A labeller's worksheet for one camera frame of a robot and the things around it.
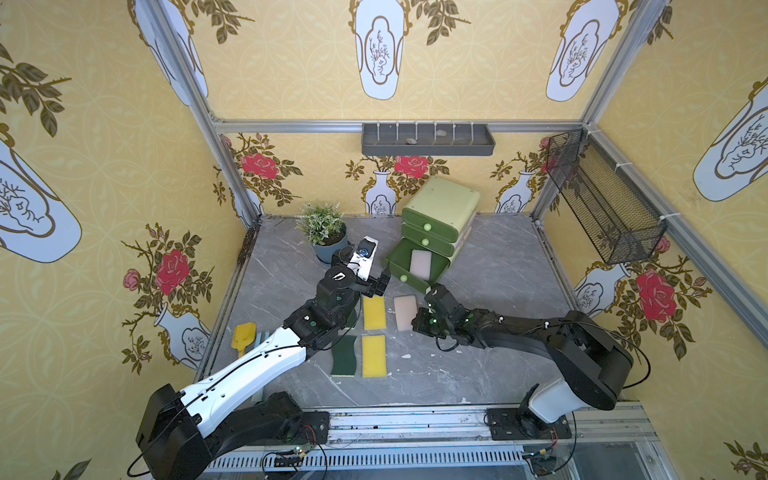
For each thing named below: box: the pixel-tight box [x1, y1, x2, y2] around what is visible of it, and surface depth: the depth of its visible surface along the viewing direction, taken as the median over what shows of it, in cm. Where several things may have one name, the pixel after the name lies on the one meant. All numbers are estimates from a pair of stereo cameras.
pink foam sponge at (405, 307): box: [394, 295, 418, 331], surface depth 95 cm
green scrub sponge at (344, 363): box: [330, 335, 357, 378], surface depth 85 cm
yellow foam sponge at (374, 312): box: [363, 295, 387, 330], surface depth 94 cm
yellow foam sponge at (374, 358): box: [362, 335, 387, 378], surface depth 87 cm
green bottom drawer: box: [386, 238, 451, 294], surface depth 103 cm
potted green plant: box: [294, 202, 348, 264], surface depth 97 cm
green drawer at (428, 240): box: [401, 223, 455, 257], surface depth 100 cm
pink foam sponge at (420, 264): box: [410, 249, 432, 281], surface depth 105 cm
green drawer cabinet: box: [385, 176, 481, 283], surface depth 99 cm
